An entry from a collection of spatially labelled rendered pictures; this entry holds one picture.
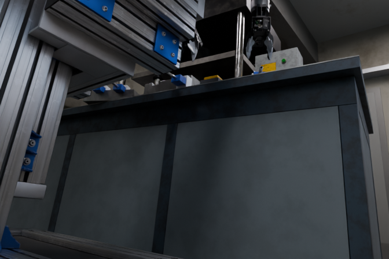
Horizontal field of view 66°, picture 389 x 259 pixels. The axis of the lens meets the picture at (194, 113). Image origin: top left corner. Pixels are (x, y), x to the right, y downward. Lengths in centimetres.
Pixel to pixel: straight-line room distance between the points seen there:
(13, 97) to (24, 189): 21
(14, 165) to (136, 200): 62
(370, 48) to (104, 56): 445
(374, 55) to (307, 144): 401
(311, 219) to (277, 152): 22
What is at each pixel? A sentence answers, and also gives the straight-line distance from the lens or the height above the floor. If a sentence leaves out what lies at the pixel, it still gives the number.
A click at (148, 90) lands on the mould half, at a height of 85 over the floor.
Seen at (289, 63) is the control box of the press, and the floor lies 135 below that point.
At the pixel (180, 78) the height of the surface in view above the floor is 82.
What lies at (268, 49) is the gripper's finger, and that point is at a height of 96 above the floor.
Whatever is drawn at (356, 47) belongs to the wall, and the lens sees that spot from 503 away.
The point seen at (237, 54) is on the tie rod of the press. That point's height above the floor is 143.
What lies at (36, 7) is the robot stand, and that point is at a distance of 84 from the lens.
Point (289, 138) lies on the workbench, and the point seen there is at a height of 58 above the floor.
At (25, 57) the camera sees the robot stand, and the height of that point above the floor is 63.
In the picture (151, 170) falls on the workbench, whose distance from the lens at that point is 122.
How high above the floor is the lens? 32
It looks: 19 degrees up
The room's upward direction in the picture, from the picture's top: 5 degrees clockwise
